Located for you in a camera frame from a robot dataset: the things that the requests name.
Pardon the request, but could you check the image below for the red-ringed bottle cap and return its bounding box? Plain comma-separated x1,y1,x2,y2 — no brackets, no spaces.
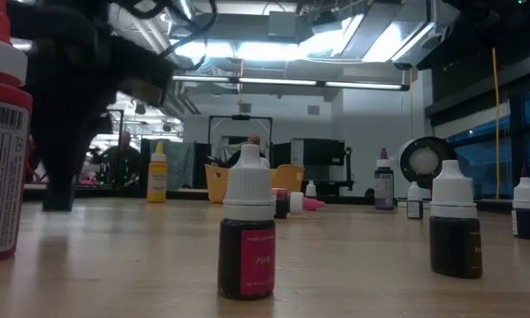
0,0,34,265

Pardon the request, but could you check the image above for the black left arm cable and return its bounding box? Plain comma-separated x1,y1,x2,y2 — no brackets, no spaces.
110,0,218,72

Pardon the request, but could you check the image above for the black stand frame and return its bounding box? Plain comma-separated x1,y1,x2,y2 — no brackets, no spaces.
108,108,125,186
208,114,274,155

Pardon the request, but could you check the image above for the large purple food coloring bottle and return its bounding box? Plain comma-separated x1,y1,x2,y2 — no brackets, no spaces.
374,147,396,211

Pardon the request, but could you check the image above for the black cabinet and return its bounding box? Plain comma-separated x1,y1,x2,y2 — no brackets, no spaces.
291,137,357,198

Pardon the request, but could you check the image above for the small dropper bottle pink label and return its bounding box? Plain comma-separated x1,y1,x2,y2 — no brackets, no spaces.
216,143,277,301

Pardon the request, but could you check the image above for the white cylindrical lamp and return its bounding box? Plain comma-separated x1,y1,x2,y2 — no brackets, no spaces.
397,135,459,208

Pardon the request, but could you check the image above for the large pink food coloring bottle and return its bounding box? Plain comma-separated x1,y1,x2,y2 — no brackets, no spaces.
273,187,327,220

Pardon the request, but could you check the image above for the grey ceiling box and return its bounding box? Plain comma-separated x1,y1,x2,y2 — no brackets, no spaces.
267,11,299,39

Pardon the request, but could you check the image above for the yellow hanging cord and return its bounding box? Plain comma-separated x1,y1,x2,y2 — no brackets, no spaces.
490,47,501,201

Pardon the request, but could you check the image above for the yellow plastic bin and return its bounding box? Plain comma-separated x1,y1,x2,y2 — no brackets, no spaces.
204,163,306,205

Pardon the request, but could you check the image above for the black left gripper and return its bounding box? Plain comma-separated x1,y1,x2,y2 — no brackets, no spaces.
26,39,178,212

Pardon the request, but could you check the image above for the long LED light bar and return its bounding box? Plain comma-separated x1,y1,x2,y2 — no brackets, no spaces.
171,73,411,93

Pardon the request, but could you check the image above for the black aluminium table frame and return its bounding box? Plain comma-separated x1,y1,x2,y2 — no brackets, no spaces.
24,185,530,217

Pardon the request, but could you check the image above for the grey cloth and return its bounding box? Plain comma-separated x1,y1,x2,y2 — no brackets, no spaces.
149,140,196,191

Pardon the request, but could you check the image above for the person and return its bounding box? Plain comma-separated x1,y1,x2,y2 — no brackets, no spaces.
97,130,142,189
226,133,270,169

